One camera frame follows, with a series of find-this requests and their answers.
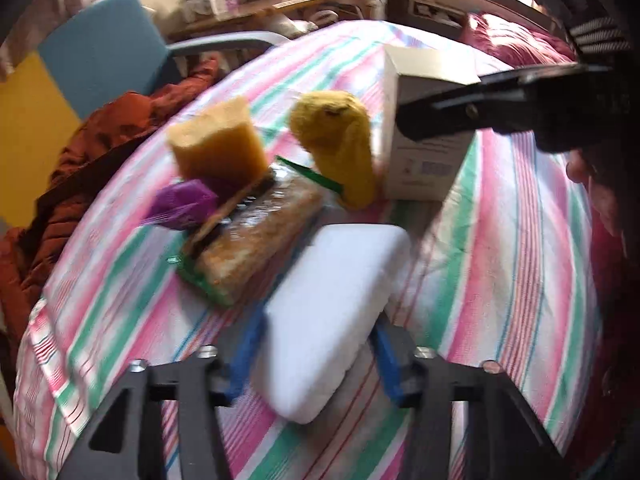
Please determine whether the white foam block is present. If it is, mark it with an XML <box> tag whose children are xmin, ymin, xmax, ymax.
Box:
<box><xmin>252</xmin><ymin>223</ymin><xmax>411</xmax><ymax>425</ymax></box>

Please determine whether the green snack bar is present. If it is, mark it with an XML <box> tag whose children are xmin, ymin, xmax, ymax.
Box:
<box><xmin>168</xmin><ymin>156</ymin><xmax>343</xmax><ymax>307</ymax></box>

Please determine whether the white cardboard box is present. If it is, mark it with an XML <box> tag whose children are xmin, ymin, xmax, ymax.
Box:
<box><xmin>378</xmin><ymin>46</ymin><xmax>480</xmax><ymax>202</ymax></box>

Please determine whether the yellow plush toy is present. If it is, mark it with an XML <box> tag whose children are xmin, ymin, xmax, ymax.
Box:
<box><xmin>288</xmin><ymin>90</ymin><xmax>378</xmax><ymax>210</ymax></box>

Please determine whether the person's right hand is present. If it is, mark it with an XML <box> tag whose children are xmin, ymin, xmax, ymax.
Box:
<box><xmin>566</xmin><ymin>150</ymin><xmax>628</xmax><ymax>257</ymax></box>

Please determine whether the red pink pillow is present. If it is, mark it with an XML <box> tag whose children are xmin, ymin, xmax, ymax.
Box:
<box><xmin>461</xmin><ymin>13</ymin><xmax>576</xmax><ymax>67</ymax></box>

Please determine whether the striped bed sheet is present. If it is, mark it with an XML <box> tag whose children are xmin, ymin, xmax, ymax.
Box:
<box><xmin>14</xmin><ymin>21</ymin><xmax>600</xmax><ymax>479</ymax></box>

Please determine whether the purple wrapper on bed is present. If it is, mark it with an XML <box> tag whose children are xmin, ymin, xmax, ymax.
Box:
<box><xmin>141</xmin><ymin>179</ymin><xmax>218</xmax><ymax>231</ymax></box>

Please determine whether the orange sponge on bed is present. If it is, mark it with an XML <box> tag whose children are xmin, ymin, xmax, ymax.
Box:
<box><xmin>166</xmin><ymin>96</ymin><xmax>269</xmax><ymax>198</ymax></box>

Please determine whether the rust red jacket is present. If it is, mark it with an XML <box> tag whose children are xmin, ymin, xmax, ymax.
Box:
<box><xmin>1</xmin><ymin>58</ymin><xmax>220</xmax><ymax>362</ymax></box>

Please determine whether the wooden side shelf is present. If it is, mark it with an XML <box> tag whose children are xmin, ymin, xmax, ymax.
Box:
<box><xmin>166</xmin><ymin>0</ymin><xmax>383</xmax><ymax>42</ymax></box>

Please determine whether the tricolour fabric chair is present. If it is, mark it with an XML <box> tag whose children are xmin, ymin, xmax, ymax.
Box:
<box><xmin>1</xmin><ymin>0</ymin><xmax>286</xmax><ymax>226</ymax></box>

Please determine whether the beige patterned curtain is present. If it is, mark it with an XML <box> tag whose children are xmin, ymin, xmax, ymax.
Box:
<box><xmin>1</xmin><ymin>0</ymin><xmax>96</xmax><ymax>82</ymax></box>

